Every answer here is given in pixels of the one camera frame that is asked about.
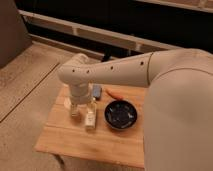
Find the white lotion bottle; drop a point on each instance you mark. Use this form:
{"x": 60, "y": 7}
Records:
{"x": 90, "y": 118}

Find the wooden folding table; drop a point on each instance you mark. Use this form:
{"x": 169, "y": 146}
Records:
{"x": 67, "y": 136}

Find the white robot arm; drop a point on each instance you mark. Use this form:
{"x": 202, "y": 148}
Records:
{"x": 178, "y": 106}

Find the white window railing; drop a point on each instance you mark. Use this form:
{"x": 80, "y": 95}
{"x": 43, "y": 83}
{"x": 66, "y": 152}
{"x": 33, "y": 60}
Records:
{"x": 95, "y": 42}

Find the white lidded cup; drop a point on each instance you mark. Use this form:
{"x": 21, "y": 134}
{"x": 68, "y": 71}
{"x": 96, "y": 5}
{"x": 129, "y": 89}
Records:
{"x": 72, "y": 108}

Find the dark blue bowl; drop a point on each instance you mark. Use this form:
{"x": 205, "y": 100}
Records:
{"x": 120, "y": 114}

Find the blue sponge block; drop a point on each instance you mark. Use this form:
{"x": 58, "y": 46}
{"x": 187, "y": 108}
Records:
{"x": 96, "y": 91}

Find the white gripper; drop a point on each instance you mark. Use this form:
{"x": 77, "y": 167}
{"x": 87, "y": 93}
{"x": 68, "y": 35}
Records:
{"x": 80, "y": 94}

